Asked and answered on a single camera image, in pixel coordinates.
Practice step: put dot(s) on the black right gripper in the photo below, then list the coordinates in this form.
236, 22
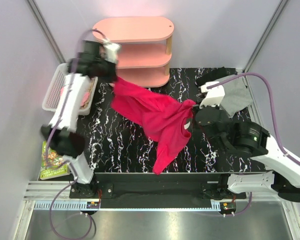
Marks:
200, 117

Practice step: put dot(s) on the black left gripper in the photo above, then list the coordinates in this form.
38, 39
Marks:
114, 69

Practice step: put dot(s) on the red t-shirt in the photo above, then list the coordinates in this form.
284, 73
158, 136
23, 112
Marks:
162, 118

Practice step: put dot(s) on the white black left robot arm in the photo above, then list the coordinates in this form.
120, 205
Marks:
60, 134

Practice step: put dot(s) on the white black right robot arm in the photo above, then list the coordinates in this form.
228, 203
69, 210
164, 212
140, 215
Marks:
248, 139

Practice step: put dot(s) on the beige cloth in basket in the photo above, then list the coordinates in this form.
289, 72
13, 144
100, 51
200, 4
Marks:
90, 89

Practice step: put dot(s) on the light pink cloth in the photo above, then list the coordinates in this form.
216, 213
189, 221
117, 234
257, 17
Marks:
84, 100

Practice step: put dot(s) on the grey folded t-shirt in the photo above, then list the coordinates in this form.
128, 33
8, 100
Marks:
237, 97

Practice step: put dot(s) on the pink three-tier shelf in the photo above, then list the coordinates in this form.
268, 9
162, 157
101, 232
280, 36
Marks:
146, 48

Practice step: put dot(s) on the black folded t-shirt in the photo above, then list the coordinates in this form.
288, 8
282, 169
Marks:
215, 74

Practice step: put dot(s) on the white plastic basket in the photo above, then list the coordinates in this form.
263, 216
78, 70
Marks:
52, 96

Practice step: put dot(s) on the green treehouse book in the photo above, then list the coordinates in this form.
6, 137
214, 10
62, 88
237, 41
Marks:
50, 167

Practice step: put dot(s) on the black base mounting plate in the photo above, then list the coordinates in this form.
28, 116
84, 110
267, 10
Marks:
214, 184

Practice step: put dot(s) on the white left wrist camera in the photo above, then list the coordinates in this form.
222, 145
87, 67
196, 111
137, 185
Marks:
111, 52

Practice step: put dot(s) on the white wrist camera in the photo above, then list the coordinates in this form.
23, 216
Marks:
213, 96
111, 52

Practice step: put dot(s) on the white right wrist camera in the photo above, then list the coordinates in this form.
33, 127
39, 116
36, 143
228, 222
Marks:
213, 96

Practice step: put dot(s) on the aluminium frame rail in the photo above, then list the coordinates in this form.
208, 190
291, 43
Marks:
57, 195

